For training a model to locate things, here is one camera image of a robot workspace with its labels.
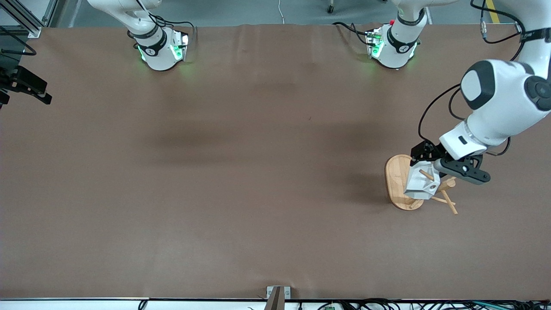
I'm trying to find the aluminium frame profile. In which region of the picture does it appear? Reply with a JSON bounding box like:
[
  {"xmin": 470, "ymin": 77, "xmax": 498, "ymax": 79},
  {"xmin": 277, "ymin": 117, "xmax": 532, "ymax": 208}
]
[{"xmin": 0, "ymin": 0, "xmax": 59, "ymax": 38}]

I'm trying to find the black right arm base cable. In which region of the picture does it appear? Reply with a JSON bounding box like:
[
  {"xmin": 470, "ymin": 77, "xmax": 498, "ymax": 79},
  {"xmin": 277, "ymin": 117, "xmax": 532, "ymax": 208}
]
[{"xmin": 149, "ymin": 15, "xmax": 198, "ymax": 41}]

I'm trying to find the black arm base cable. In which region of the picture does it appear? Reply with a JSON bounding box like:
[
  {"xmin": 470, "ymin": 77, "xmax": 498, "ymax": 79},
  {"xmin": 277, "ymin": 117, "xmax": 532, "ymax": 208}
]
[
  {"xmin": 149, "ymin": 15, "xmax": 198, "ymax": 41},
  {"xmin": 333, "ymin": 22, "xmax": 371, "ymax": 46}
]

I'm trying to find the black left arm base cable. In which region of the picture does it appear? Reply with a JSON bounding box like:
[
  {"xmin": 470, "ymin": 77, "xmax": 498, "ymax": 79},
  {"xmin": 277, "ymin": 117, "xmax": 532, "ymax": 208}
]
[{"xmin": 333, "ymin": 22, "xmax": 371, "ymax": 46}]

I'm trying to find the brown table cover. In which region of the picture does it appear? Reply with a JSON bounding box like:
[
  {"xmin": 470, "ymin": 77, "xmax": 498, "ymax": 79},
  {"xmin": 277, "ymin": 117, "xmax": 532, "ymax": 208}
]
[{"xmin": 0, "ymin": 24, "xmax": 551, "ymax": 301}]

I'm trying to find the white faceted cup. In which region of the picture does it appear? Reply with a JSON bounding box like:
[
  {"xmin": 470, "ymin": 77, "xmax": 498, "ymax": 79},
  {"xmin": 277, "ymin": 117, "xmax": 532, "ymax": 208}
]
[{"xmin": 405, "ymin": 161, "xmax": 442, "ymax": 200}]

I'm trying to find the dark camera mount pole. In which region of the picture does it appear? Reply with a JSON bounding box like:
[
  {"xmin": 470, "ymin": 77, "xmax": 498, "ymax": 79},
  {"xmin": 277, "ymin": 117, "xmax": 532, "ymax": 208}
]
[{"xmin": 263, "ymin": 286, "xmax": 285, "ymax": 310}]

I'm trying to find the black cable bundle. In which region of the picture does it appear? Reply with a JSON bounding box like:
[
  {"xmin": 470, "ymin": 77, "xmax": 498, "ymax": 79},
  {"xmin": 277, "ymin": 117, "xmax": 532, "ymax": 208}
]
[{"xmin": 316, "ymin": 298, "xmax": 551, "ymax": 310}]

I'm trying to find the black cable with grey connector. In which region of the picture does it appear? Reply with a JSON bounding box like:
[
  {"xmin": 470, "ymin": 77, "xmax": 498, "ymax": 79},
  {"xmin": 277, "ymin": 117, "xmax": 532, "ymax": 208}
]
[{"xmin": 470, "ymin": 0, "xmax": 528, "ymax": 44}]

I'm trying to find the grey metal bracket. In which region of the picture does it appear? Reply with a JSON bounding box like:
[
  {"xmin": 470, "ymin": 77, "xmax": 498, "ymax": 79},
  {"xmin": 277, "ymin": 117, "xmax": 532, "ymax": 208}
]
[{"xmin": 266, "ymin": 286, "xmax": 291, "ymax": 300}]

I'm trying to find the wooden cup rack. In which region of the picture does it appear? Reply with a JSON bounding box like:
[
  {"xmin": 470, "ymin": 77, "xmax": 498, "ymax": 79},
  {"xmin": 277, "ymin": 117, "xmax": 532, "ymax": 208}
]
[{"xmin": 384, "ymin": 154, "xmax": 459, "ymax": 215}]

